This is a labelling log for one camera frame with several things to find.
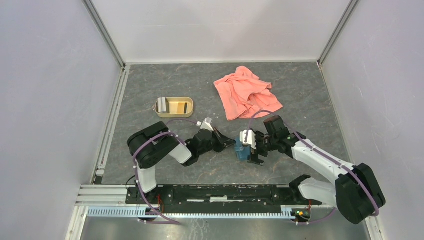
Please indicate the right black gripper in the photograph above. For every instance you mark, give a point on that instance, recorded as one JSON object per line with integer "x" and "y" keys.
{"x": 254, "y": 156}

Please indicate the grey card stack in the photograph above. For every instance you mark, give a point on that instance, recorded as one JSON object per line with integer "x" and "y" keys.
{"x": 162, "y": 105}

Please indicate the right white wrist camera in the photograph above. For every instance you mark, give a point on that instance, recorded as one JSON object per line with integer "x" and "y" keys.
{"x": 248, "y": 138}

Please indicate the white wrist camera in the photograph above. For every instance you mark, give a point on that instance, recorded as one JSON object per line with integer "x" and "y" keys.
{"x": 206, "y": 124}
{"x": 248, "y": 138}

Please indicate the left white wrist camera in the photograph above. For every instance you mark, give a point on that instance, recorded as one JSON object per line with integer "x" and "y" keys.
{"x": 206, "y": 124}

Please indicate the white slotted cable duct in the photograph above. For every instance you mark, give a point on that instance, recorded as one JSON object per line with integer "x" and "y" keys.
{"x": 141, "y": 212}

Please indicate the pink crumpled cloth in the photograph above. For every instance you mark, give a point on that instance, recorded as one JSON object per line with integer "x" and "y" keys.
{"x": 243, "y": 94}

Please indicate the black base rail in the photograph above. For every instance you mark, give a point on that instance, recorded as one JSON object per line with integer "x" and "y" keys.
{"x": 219, "y": 199}

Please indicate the beige oval tray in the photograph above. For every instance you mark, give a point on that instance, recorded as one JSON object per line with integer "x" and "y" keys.
{"x": 176, "y": 105}

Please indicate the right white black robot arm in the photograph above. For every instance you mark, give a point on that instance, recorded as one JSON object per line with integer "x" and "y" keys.
{"x": 351, "y": 189}

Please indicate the blue card holder wallet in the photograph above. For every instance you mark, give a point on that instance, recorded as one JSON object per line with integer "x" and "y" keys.
{"x": 242, "y": 152}

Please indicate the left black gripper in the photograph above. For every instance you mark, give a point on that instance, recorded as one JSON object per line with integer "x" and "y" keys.
{"x": 223, "y": 141}

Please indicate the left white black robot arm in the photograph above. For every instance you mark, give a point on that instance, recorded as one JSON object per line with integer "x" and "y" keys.
{"x": 149, "y": 146}

